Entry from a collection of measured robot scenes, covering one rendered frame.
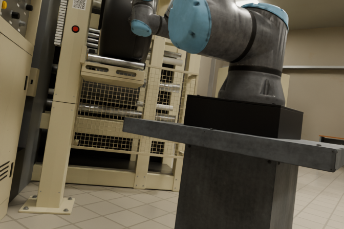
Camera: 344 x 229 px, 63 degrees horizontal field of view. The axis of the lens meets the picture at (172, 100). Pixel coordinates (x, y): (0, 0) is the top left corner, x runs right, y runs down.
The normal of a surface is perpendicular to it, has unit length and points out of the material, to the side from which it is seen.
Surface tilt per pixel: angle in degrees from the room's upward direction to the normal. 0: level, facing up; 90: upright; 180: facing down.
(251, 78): 72
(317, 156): 90
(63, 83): 90
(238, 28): 98
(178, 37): 95
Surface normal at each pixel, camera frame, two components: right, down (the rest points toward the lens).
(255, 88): -0.07, -0.36
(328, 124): -0.57, -0.13
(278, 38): 0.45, 0.05
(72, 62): 0.24, -0.03
